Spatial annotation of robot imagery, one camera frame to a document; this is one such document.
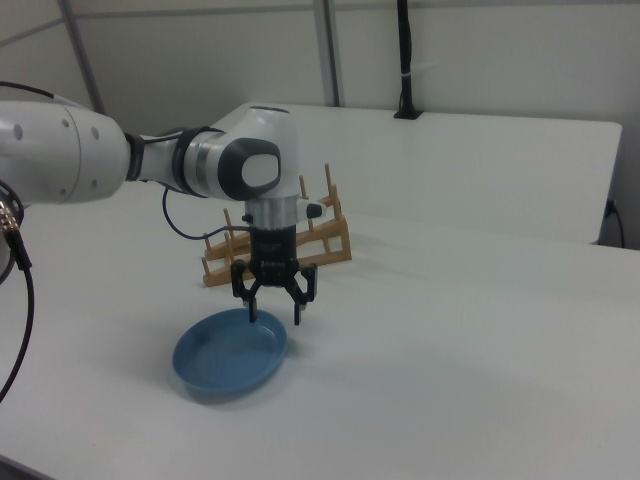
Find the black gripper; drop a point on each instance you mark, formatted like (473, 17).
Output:
(272, 250)

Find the blue round plate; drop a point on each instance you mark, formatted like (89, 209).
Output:
(225, 360)

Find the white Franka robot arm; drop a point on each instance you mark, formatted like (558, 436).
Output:
(65, 155)

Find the wooden peg plate rack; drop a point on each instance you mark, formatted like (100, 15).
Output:
(325, 240)

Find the black clamped pole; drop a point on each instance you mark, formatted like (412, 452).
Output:
(407, 50)

